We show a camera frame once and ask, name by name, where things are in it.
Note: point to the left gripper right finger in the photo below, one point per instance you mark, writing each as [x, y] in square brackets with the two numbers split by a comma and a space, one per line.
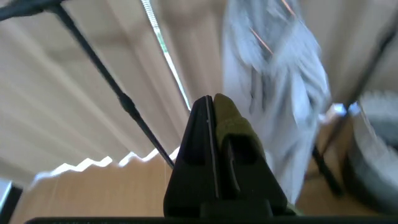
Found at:
[248, 180]

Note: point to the pink clothes hanger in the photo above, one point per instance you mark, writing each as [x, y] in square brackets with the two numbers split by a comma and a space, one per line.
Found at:
[261, 40]

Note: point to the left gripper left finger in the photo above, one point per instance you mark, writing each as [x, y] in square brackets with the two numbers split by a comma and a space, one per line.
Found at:
[192, 183]

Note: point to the pale grey shorts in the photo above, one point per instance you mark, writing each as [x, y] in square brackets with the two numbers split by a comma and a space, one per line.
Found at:
[280, 93]

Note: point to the black clothes rack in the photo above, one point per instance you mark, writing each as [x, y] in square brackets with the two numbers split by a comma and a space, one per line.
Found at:
[127, 104]

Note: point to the green printed shirt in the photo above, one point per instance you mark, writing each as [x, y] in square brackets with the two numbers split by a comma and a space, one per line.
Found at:
[230, 121]

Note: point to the beige curtain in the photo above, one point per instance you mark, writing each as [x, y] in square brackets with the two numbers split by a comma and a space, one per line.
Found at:
[77, 93]

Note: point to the white laundry basket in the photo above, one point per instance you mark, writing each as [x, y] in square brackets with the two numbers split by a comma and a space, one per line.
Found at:
[373, 155]

